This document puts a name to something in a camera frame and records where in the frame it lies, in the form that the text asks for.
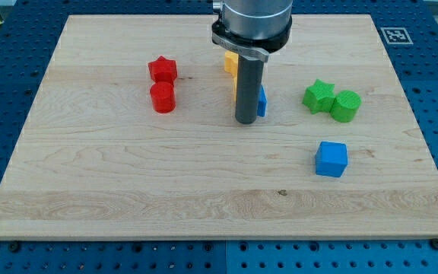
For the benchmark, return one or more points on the black board clamp bolt right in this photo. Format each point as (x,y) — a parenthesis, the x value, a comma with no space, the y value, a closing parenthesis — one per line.
(434,243)

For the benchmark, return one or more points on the red cylinder block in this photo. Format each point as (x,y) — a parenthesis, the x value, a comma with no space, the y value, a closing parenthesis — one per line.
(163,97)

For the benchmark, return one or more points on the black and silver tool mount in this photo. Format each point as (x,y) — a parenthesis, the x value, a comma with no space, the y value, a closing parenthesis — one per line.
(253,49)

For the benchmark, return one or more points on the black board clamp bolt left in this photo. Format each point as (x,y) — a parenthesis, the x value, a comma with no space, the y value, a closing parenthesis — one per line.
(14,246)

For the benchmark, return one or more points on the black board clamp bolt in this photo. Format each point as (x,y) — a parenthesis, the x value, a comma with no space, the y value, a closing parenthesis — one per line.
(14,246)
(434,243)

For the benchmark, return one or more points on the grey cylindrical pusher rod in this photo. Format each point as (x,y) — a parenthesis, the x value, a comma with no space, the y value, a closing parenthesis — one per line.
(249,79)

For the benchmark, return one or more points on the green star block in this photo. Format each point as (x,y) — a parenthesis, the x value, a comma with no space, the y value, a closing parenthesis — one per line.
(319,97)

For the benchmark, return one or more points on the green cylinder block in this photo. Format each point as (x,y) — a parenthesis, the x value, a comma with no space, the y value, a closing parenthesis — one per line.
(345,106)

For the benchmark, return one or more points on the yellow block upper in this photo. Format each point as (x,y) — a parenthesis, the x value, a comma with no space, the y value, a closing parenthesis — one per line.
(231,63)

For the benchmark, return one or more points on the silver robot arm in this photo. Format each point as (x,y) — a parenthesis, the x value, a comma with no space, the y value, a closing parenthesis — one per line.
(253,29)

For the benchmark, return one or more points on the blue triangle block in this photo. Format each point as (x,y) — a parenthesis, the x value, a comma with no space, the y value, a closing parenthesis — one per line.
(262,104)

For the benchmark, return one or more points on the wooden board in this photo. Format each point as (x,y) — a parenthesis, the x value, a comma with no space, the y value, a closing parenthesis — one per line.
(96,162)

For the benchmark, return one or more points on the red star block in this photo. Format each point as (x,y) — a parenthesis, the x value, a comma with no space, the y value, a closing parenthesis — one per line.
(163,70)

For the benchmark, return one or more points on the blue cube block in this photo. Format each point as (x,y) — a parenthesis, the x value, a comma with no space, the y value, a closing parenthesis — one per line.
(331,159)

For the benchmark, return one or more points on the white fiducial marker tag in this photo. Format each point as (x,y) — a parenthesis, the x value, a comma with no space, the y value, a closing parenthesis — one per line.
(396,36)

